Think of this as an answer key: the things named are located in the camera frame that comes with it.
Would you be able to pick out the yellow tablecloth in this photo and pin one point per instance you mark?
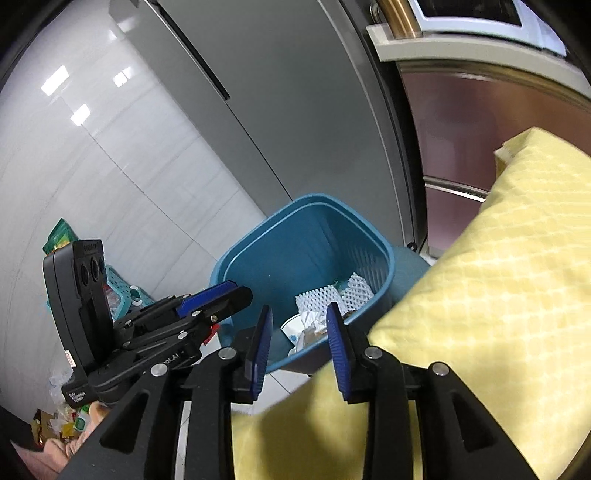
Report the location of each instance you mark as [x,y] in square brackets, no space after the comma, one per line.
[485,277]

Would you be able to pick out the blue trash bin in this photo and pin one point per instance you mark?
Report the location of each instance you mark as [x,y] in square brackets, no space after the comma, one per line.
[314,240]

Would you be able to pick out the white tissue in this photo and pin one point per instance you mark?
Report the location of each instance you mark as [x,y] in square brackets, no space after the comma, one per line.
[314,330]

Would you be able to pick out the grey refrigerator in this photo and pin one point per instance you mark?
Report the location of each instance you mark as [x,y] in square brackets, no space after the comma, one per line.
[286,92]

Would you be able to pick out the teal plastic basket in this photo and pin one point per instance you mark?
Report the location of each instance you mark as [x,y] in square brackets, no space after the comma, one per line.
[119,286]

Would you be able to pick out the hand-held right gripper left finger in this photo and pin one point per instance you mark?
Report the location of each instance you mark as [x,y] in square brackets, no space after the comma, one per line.
[258,355]

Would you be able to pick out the small white foam net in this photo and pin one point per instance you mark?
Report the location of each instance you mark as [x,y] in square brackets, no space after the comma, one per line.
[358,288]

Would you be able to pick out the kitchen counter with maroon cabinets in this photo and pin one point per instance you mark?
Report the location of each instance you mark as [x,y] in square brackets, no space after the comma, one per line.
[461,115]

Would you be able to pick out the green packets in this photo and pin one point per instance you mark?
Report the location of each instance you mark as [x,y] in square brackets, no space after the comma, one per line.
[60,235]

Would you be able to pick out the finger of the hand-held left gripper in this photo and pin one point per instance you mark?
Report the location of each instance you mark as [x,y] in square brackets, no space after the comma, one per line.
[180,344]
[207,297]

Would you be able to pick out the blue dotted paper cup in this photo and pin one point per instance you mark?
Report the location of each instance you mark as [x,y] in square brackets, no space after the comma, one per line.
[292,330]

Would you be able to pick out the copper thermos mug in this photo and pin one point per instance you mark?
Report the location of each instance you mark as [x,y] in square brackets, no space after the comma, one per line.
[399,16]

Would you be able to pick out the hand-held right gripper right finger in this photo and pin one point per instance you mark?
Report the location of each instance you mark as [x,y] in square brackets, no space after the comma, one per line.
[339,350]

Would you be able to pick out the white microwave oven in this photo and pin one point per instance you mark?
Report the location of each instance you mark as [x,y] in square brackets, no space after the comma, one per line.
[485,18]

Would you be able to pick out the large white foam net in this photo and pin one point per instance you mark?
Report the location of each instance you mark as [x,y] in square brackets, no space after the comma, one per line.
[316,300]

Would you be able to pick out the pile of packets and bags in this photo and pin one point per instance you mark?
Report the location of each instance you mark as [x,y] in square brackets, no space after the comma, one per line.
[60,415]

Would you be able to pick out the person's left hand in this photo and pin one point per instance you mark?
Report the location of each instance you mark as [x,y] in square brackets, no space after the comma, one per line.
[60,445]

